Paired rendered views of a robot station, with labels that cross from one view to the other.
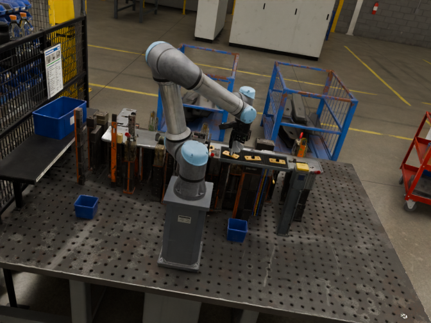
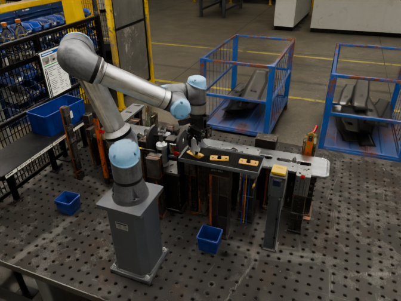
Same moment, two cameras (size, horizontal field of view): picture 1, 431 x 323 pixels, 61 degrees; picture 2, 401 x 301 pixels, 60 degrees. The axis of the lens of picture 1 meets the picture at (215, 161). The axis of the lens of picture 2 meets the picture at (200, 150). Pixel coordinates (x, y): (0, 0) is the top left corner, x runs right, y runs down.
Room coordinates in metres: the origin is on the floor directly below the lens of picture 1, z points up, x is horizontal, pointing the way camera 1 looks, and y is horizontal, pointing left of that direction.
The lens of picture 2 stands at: (0.42, -0.61, 2.00)
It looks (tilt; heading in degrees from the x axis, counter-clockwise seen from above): 31 degrees down; 22
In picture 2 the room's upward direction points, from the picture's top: 1 degrees counter-clockwise
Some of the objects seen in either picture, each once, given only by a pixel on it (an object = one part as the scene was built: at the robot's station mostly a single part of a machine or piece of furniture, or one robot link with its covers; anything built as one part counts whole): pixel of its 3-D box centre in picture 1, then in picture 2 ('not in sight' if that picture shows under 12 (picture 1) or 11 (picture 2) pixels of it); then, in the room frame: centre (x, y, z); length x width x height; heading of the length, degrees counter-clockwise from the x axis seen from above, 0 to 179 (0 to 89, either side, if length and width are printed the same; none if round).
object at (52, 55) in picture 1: (52, 70); (55, 71); (2.09, 1.06, 1.30); 0.23 x 0.02 x 0.31; 1
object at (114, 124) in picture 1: (113, 152); (101, 149); (1.85, 0.60, 0.95); 0.03 x 0.01 x 0.50; 91
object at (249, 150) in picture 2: (260, 183); (248, 186); (1.86, -0.29, 0.90); 0.13 x 0.10 x 0.41; 1
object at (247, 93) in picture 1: (245, 99); (196, 90); (1.67, -0.09, 1.48); 0.09 x 0.08 x 0.11; 125
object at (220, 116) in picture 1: (199, 95); (249, 86); (4.37, 0.34, 0.47); 1.20 x 0.80 x 0.95; 179
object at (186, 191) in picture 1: (190, 182); (129, 185); (1.38, 0.09, 1.15); 0.15 x 0.15 x 0.10
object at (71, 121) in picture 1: (61, 116); (58, 114); (1.91, 0.94, 1.10); 0.30 x 0.17 x 0.13; 173
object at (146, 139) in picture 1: (214, 149); (203, 146); (2.02, 0.02, 1.00); 1.38 x 0.22 x 0.02; 91
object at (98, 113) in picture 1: (101, 138); not in sight; (2.13, 0.78, 0.88); 0.08 x 0.08 x 0.36; 1
